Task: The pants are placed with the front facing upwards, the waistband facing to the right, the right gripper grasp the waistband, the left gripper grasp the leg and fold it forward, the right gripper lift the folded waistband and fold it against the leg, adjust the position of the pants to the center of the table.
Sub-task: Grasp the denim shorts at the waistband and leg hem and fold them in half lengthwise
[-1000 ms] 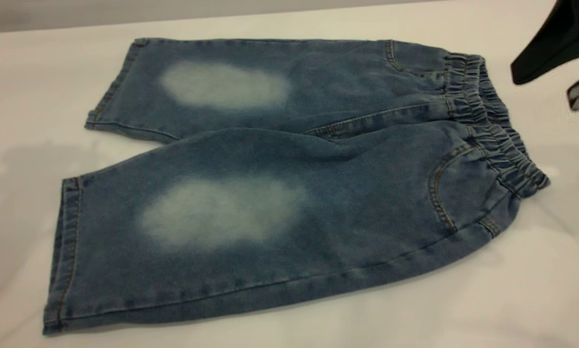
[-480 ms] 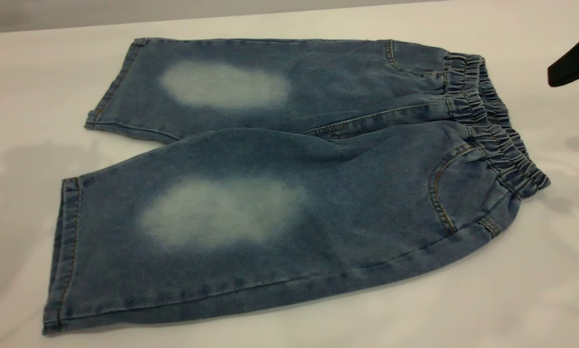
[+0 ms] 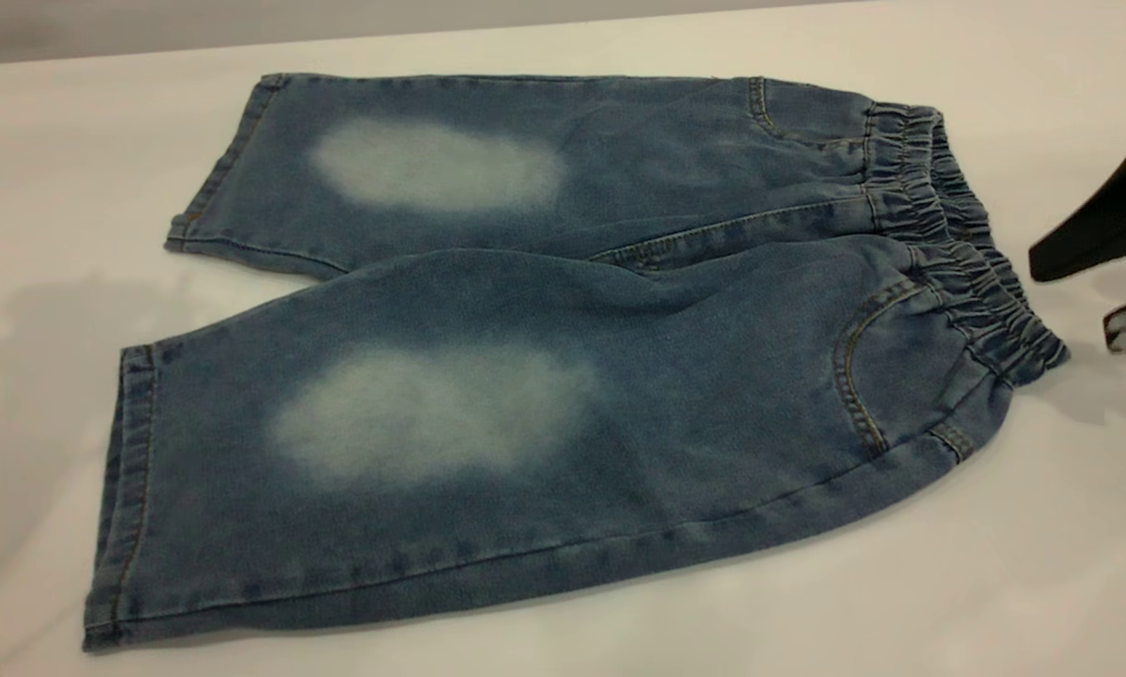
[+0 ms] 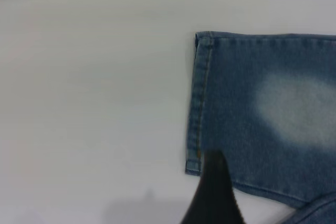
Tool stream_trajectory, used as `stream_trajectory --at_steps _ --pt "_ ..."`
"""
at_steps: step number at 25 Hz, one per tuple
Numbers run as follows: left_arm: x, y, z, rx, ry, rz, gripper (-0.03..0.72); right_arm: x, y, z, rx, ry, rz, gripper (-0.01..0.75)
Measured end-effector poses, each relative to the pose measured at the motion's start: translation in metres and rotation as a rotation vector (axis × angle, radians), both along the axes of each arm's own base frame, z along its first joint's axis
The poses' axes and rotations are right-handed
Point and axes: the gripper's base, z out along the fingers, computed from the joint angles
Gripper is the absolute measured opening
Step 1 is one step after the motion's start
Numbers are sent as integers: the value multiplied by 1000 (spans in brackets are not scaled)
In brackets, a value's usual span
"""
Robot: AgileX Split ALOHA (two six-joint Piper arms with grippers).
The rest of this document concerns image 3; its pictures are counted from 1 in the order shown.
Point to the blue denim shorts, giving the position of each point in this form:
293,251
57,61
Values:
694,376

